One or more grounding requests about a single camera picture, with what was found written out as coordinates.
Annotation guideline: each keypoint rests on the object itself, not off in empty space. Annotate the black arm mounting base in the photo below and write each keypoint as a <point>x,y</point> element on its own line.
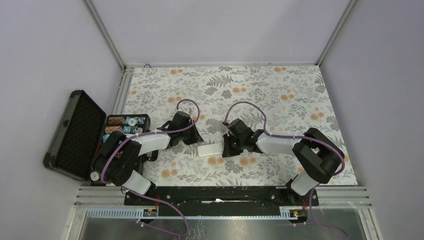
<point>222,201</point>

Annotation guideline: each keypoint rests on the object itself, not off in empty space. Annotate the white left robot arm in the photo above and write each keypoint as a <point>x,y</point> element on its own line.
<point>116,159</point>

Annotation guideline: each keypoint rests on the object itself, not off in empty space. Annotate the white remote control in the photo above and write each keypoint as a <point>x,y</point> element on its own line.
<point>210,150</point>

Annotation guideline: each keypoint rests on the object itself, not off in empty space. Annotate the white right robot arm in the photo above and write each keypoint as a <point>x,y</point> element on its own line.
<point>320,158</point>

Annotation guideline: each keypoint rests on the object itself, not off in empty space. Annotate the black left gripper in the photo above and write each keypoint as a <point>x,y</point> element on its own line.
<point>196,138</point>

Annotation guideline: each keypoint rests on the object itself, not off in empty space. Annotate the floral table mat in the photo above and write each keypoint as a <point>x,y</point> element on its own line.
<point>282,100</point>

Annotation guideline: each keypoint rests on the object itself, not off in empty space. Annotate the black poker chip case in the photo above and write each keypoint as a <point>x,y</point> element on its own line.
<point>82,129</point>

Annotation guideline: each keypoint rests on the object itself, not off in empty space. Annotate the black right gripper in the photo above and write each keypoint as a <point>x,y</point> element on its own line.
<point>228,152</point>

